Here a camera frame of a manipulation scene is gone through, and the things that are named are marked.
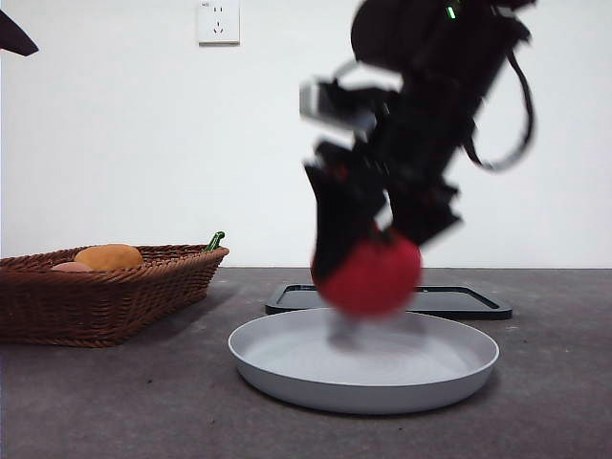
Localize dark rectangular tray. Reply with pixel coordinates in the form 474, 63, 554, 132
265, 283, 514, 321

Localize white wall socket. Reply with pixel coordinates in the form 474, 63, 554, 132
198, 0, 242, 47

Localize pale grey right camera box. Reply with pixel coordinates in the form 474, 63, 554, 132
298, 64, 383, 136

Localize red tomato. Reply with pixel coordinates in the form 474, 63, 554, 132
313, 229, 425, 317

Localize pinkish brown egg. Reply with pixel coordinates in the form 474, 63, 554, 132
50, 261, 97, 274

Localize brown wicker basket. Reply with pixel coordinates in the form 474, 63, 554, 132
0, 244, 230, 349

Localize white round plate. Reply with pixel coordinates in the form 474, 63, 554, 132
228, 307, 501, 416

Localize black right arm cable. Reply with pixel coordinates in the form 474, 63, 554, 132
462, 47, 536, 173

